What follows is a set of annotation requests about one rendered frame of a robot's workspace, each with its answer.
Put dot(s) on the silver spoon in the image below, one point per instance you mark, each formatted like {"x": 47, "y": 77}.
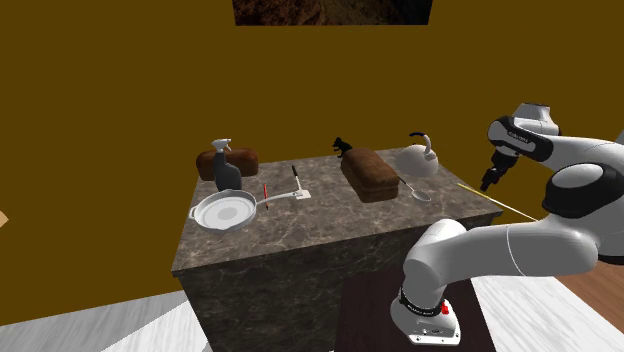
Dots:
{"x": 421, "y": 195}

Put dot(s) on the grey spray bottle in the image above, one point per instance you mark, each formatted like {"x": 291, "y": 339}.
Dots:
{"x": 226, "y": 178}

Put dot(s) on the red pen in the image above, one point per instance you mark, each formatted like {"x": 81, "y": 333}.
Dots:
{"x": 265, "y": 195}

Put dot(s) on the small black animal figure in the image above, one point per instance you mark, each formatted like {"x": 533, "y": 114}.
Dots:
{"x": 342, "y": 146}

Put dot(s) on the brown bread loaf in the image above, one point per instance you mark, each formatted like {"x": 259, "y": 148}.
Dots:
{"x": 370, "y": 175}
{"x": 246, "y": 161}

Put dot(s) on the white frying pan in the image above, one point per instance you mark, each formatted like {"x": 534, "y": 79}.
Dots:
{"x": 224, "y": 212}

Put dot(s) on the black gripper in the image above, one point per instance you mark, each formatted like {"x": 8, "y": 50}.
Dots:
{"x": 498, "y": 166}

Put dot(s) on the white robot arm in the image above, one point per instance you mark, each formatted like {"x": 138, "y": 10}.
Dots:
{"x": 536, "y": 244}

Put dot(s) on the thin yellow stick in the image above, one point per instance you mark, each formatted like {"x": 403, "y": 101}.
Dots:
{"x": 497, "y": 202}

